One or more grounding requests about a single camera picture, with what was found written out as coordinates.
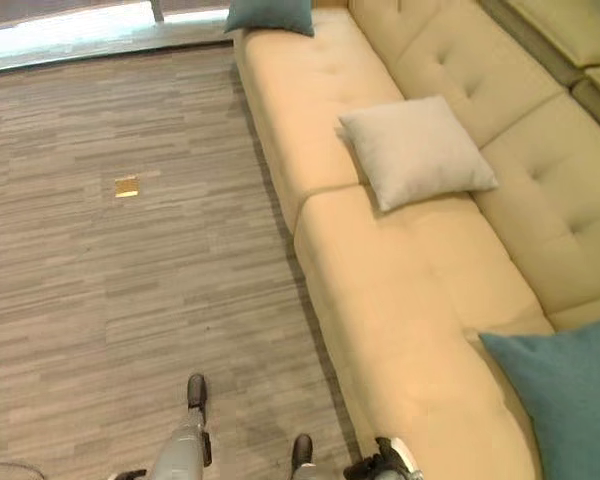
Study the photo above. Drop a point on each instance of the robot left black hand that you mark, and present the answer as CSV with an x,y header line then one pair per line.
x,y
130,475

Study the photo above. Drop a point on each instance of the robot right black hand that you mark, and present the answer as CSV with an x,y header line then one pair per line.
x,y
387,462

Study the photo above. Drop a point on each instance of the cream tufted sofa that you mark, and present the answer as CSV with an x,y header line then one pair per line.
x,y
410,280

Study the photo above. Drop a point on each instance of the cream sofa with grey base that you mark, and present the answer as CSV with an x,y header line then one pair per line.
x,y
570,35

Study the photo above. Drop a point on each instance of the robot right silver leg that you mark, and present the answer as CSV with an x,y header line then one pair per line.
x,y
310,472

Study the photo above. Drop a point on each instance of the robot right dark foot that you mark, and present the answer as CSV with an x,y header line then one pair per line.
x,y
302,447

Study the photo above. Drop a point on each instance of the robot dark foot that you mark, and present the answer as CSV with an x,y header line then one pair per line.
x,y
302,447
197,390

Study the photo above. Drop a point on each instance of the robot left dark foot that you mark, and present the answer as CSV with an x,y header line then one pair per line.
x,y
197,390

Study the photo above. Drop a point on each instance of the large teal cushion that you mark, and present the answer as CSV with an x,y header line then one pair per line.
x,y
575,395

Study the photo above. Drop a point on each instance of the brass floor outlet plate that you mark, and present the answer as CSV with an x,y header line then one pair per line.
x,y
126,186

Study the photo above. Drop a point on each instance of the light grey cushion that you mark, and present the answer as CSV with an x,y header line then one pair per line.
x,y
415,150

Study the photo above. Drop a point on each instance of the small teal cushion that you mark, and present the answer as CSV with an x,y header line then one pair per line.
x,y
272,15

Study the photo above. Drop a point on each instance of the grey furniture leg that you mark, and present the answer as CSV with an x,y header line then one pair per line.
x,y
157,10

